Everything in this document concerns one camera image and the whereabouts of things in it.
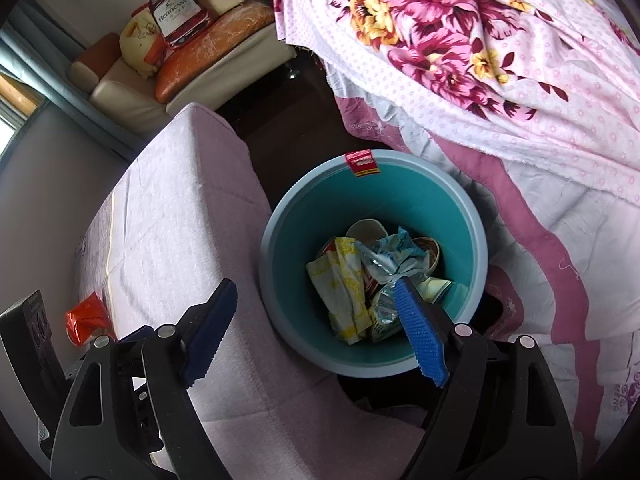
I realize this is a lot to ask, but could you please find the grey blue curtain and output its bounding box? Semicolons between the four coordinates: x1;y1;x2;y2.
0;0;132;162

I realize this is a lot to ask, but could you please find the yellow white wrapper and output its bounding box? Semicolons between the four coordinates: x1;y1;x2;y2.
306;237;375;346

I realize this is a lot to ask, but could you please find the orange cushion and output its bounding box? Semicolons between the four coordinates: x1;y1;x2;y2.
154;2;277;103

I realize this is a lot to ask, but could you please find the orange plastic wrapper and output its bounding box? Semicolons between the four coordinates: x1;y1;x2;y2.
66;292;117;348

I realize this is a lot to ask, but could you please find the wooden framed window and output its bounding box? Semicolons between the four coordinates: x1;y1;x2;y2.
0;72;42;161

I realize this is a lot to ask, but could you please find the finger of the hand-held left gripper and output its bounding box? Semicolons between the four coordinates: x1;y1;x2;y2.
117;324;157;347

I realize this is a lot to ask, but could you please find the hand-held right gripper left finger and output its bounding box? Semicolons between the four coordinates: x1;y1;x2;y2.
50;278;238;480

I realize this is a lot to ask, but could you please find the teal plastic bin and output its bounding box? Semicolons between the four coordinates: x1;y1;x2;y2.
259;150;488;380

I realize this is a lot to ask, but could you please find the mauve pink bedsheet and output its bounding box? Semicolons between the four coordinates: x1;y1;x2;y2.
332;95;640;461

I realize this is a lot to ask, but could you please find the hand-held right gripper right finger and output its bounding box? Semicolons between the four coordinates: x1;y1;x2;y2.
392;276;581;480

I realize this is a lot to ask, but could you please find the pale pink tablecloth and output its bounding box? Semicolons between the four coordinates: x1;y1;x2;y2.
75;102;426;480

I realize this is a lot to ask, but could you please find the silver blue wrapper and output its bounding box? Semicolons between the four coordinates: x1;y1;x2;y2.
354;226;427;343

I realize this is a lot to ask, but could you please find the yellow pillow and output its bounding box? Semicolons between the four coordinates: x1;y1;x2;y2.
119;7;168;79

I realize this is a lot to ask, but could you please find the pink floral blanket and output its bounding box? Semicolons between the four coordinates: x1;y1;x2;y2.
272;0;640;196

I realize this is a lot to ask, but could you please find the cream leather sofa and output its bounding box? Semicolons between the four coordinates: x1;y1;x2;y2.
67;0;301;133

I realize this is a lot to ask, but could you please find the Hennessy bottle shaped pillow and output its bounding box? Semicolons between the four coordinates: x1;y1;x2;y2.
147;0;214;50

